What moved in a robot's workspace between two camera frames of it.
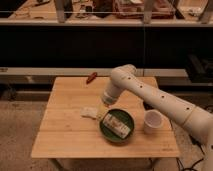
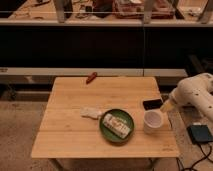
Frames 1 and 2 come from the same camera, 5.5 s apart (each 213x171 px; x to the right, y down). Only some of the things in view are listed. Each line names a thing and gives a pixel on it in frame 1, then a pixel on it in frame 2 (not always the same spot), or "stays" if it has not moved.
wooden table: [64, 132] stays
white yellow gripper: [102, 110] → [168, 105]
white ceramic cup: [153, 120] stays
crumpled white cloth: [89, 111] stays
